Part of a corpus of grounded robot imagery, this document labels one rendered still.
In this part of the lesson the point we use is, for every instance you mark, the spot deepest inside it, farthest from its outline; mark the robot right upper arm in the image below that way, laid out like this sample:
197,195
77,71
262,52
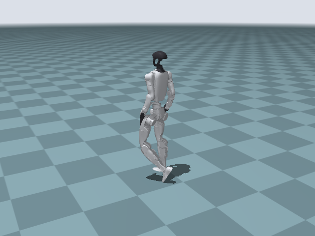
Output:
171,90

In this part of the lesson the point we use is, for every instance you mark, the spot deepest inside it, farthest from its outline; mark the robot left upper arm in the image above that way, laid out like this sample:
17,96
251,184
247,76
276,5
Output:
149,78

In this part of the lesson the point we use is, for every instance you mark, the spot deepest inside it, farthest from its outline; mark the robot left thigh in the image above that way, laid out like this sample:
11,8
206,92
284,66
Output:
145,128

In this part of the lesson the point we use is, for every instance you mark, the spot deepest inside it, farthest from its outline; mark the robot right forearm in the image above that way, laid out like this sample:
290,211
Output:
169,101

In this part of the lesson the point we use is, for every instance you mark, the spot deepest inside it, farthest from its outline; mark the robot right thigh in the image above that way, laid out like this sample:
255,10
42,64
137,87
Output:
159,129

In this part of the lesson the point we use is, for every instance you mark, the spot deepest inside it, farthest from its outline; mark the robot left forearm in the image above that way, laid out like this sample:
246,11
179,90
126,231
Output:
146,105

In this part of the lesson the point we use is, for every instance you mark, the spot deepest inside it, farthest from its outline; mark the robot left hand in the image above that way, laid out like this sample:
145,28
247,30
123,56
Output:
141,117

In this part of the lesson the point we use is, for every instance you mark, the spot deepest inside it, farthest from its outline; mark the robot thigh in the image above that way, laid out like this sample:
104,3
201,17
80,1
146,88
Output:
159,129
145,128

